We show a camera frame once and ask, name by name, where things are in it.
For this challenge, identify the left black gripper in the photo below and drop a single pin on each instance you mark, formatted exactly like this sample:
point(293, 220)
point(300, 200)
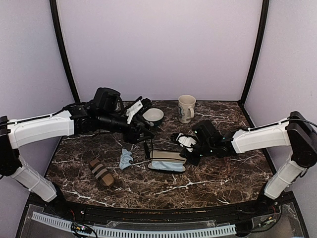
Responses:
point(133, 138)

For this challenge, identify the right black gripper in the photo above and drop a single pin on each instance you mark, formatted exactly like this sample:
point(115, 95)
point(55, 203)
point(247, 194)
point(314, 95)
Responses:
point(194, 161)

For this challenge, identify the black aviator sunglasses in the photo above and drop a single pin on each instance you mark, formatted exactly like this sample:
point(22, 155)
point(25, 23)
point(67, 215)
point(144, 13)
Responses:
point(148, 149)

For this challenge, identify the light blue cloth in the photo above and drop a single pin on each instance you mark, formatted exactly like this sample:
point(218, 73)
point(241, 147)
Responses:
point(125, 159)
point(167, 166)

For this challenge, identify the black checkered glasses case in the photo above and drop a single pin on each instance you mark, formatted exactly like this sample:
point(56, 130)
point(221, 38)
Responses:
point(163, 155)

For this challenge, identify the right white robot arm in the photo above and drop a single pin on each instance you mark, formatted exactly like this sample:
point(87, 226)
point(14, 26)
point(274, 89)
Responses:
point(294, 131)

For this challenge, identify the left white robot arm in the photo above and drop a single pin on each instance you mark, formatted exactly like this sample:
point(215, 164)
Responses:
point(105, 111)

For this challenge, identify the white and navy bowl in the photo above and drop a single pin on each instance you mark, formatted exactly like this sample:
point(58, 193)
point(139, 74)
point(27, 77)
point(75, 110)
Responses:
point(154, 117)

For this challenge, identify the white seahorse mug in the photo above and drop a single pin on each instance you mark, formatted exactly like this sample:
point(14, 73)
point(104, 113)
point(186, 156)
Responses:
point(186, 105)

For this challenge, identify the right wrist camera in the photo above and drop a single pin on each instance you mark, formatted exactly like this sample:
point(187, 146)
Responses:
point(184, 140)

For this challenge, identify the black front rail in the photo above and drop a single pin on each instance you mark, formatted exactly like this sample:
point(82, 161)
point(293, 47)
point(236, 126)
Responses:
point(234, 213)

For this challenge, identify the white slotted cable duct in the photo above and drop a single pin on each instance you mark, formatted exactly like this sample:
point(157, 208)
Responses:
point(129, 230)

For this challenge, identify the left black frame post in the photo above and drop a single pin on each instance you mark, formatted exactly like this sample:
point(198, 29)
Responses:
point(62, 50)

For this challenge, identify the black frame post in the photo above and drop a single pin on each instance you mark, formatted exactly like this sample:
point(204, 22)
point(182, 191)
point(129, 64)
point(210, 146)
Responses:
point(256, 52)
point(62, 50)

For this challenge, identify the right black frame post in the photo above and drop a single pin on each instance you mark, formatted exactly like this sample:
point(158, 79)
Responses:
point(256, 52)

